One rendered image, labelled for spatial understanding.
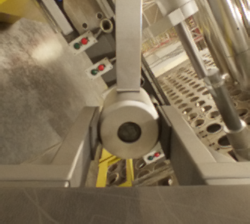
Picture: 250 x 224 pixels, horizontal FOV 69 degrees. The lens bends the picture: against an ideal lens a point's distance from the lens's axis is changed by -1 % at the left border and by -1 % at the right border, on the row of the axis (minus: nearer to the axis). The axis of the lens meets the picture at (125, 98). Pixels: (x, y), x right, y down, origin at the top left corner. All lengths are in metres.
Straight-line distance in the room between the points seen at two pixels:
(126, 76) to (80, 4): 1.10
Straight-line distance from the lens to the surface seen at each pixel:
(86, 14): 1.22
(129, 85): 0.15
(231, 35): 1.14
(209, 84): 1.53
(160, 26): 1.29
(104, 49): 1.16
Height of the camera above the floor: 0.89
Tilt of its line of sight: 8 degrees down
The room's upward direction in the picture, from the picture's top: 60 degrees clockwise
